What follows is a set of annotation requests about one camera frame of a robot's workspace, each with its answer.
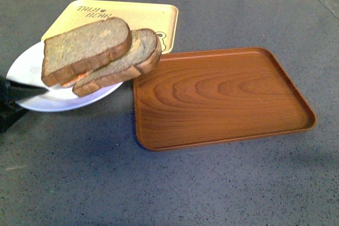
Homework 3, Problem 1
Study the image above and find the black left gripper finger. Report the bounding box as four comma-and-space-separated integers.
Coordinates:
1, 76, 47, 133

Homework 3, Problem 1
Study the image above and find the white round plate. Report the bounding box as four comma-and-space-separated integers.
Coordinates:
6, 41, 122, 112

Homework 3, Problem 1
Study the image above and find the fake fried egg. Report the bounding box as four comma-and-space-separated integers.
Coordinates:
61, 73, 88, 87

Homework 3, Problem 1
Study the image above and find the bread slice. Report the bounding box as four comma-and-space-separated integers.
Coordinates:
41, 17, 132, 87
72, 29, 162, 97

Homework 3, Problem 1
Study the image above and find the yellow bear tray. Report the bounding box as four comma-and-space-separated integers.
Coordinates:
41, 0, 179, 54

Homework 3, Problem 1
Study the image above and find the brown wood-grain tray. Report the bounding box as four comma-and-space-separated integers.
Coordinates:
133, 47, 316, 151

